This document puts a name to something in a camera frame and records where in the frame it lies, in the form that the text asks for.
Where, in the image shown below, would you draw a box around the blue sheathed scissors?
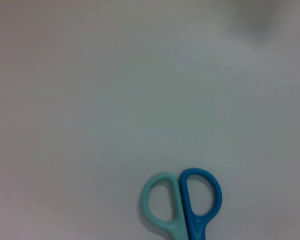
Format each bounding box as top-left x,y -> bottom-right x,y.
140,167 -> 223,240

